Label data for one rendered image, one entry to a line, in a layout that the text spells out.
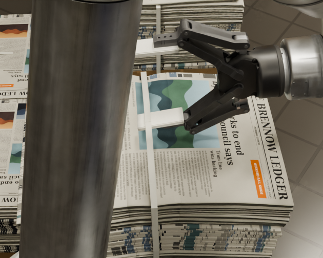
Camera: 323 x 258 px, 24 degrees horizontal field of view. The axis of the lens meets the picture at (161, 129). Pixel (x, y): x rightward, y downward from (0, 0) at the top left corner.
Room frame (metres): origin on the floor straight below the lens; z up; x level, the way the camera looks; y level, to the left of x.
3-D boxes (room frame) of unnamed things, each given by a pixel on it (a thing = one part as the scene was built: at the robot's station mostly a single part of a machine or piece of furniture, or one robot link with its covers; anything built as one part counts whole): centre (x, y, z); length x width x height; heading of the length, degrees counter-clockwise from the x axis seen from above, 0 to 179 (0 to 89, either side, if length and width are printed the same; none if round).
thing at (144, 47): (0.78, 0.01, 1.37); 0.07 x 0.03 x 0.01; 94
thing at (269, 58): (0.79, -0.13, 1.32); 0.09 x 0.07 x 0.08; 94
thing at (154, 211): (0.78, 0.02, 1.08); 0.29 x 0.01 x 0.23; 4
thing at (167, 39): (0.78, -0.01, 1.39); 0.05 x 0.01 x 0.03; 94
